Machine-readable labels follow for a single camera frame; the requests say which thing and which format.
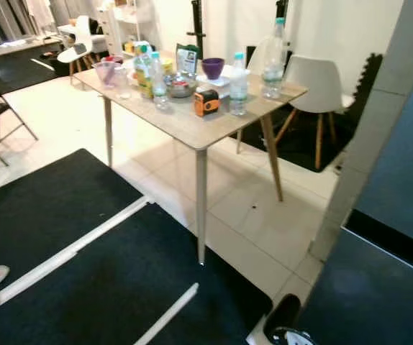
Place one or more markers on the white shelf unit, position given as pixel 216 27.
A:
pixel 124 21

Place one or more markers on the black foam puzzle mat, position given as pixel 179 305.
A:
pixel 368 93

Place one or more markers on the grey low desk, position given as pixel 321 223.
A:
pixel 19 47

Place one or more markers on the white chair wooden legs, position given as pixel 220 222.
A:
pixel 318 79
pixel 80 39

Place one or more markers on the dark curtain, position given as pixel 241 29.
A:
pixel 8 18

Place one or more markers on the white plate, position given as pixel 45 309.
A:
pixel 223 79

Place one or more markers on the black stand pole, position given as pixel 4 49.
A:
pixel 196 21

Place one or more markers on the light wooden table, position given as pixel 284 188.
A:
pixel 185 122

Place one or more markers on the long white floor strip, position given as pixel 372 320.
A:
pixel 77 248

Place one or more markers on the purple bowl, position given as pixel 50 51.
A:
pixel 212 67

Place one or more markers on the tall clear plastic bottle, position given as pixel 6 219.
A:
pixel 274 61

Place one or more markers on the teal-capped water bottle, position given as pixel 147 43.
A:
pixel 159 85
pixel 238 90

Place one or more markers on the black robot foot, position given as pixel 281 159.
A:
pixel 282 315

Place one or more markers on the yellow jar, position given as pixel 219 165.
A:
pixel 168 65

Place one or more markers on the clear drinking glass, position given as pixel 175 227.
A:
pixel 123 85

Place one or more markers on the metal bowl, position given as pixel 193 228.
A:
pixel 180 86

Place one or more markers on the orange black tape measure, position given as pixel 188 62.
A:
pixel 206 103

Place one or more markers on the grey fridge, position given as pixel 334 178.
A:
pixel 393 215

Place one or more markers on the green white food packet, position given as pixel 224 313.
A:
pixel 187 59

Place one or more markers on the white black robot leg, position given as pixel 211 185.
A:
pixel 293 336

